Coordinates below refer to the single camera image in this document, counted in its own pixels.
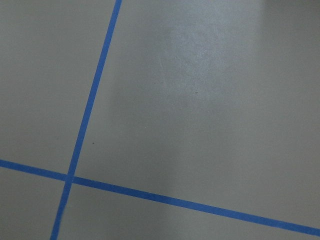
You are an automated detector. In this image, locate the brown paper table mat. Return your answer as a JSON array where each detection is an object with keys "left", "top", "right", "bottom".
[{"left": 0, "top": 0, "right": 320, "bottom": 240}]

